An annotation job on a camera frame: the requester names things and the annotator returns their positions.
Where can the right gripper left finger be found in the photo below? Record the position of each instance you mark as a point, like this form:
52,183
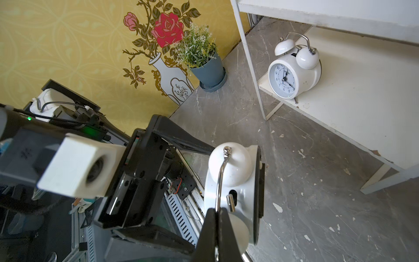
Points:
206,247

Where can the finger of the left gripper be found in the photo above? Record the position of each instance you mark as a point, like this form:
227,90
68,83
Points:
178,137
156,238

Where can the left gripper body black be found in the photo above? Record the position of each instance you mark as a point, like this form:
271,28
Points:
136,191

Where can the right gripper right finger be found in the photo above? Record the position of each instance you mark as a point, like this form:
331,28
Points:
228,250

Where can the white twin-bell alarm clock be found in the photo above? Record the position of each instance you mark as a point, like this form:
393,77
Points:
242,191
297,68

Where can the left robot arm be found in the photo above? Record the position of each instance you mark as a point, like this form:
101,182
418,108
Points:
60,110

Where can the white two-tier metal shelf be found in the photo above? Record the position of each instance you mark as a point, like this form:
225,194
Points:
368,93

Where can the potted plant in grey pot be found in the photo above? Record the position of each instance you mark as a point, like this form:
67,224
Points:
198,51

